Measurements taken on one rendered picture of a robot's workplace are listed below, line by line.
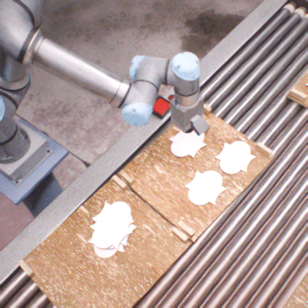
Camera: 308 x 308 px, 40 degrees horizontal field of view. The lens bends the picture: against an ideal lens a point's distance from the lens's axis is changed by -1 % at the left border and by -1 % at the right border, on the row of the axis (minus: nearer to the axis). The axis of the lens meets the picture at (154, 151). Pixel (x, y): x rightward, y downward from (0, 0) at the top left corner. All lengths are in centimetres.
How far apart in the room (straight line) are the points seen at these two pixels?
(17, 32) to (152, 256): 73
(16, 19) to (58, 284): 76
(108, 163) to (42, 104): 153
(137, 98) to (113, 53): 205
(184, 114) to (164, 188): 27
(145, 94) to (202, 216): 45
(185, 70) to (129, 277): 62
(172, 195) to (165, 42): 193
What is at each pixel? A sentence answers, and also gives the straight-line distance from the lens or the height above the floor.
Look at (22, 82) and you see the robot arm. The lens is 148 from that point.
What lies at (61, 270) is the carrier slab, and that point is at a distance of 137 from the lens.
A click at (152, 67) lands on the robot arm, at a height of 132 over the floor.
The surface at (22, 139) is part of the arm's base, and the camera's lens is 155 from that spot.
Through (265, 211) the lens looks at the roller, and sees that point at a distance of 142.
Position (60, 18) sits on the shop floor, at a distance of 355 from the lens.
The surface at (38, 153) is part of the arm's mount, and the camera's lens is 159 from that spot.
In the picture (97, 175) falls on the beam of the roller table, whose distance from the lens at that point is 150.
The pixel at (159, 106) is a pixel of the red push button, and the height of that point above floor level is 93.
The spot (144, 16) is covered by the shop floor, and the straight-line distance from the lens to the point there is 342.
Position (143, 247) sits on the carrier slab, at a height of 94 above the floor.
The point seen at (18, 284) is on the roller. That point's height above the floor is 91.
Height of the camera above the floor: 220
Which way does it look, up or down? 58 degrees down
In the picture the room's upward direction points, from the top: 8 degrees counter-clockwise
